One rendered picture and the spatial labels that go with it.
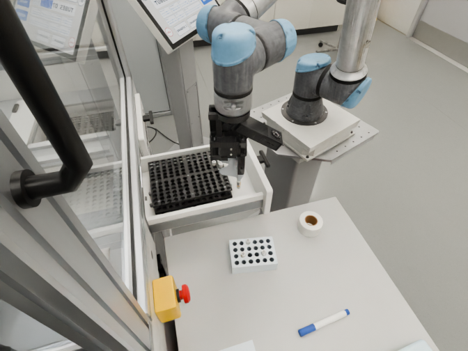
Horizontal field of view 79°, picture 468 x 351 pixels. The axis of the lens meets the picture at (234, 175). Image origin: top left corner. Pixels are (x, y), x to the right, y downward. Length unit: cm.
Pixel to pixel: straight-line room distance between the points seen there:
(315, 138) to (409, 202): 125
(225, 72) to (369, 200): 173
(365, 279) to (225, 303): 38
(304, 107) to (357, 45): 31
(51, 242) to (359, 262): 79
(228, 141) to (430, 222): 176
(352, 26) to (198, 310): 86
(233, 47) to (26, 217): 38
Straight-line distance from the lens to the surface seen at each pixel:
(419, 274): 194
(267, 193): 77
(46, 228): 26
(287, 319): 79
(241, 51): 50
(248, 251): 81
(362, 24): 93
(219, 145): 61
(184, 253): 86
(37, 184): 22
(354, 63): 99
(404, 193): 228
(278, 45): 59
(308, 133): 113
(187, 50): 173
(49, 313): 30
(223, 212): 80
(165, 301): 65
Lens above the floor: 151
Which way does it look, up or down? 47 degrees down
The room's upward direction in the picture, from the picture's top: straight up
